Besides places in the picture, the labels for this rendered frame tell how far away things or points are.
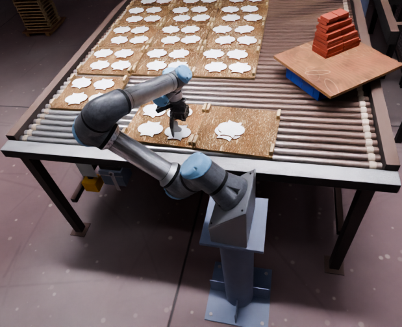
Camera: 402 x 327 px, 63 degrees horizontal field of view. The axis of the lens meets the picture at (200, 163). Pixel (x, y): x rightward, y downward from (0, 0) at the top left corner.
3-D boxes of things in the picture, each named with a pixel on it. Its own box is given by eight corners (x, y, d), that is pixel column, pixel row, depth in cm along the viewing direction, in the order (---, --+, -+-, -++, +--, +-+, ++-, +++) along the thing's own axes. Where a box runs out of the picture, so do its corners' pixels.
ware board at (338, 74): (402, 67, 181) (404, 64, 180) (330, 99, 170) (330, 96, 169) (338, 33, 213) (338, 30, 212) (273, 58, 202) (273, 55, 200)
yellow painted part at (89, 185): (99, 193, 197) (84, 166, 180) (86, 191, 199) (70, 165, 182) (104, 182, 203) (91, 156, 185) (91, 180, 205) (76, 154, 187)
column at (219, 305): (267, 331, 193) (276, 266, 129) (204, 319, 202) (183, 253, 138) (271, 270, 218) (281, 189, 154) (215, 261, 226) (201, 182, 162)
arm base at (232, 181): (246, 199, 122) (226, 184, 119) (219, 217, 130) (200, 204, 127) (247, 172, 133) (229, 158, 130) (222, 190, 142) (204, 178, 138)
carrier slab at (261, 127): (272, 159, 160) (272, 157, 159) (191, 149, 171) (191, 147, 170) (280, 113, 182) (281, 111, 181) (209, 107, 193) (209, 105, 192)
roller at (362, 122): (371, 130, 172) (374, 122, 169) (46, 112, 215) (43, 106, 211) (370, 124, 175) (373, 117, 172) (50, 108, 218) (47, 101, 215)
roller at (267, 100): (368, 112, 182) (371, 105, 178) (58, 98, 225) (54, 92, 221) (367, 106, 185) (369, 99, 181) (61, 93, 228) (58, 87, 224)
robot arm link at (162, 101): (159, 86, 137) (169, 71, 144) (147, 99, 145) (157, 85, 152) (174, 98, 139) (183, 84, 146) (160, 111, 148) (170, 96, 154)
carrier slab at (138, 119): (191, 149, 171) (191, 147, 170) (121, 141, 182) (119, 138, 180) (208, 107, 193) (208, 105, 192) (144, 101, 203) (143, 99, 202)
